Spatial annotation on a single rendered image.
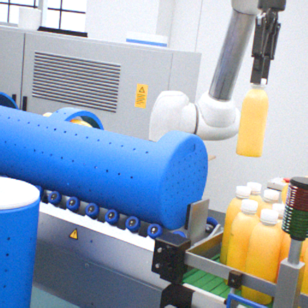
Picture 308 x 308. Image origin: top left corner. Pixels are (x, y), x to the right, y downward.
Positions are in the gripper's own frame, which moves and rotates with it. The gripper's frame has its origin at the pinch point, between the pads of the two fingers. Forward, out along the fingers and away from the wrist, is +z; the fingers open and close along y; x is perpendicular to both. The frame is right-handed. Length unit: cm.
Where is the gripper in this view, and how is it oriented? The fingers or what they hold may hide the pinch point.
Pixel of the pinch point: (260, 71)
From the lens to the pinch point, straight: 155.9
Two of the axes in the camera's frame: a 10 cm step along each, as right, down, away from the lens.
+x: 8.3, 1.8, -5.3
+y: -5.4, 0.6, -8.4
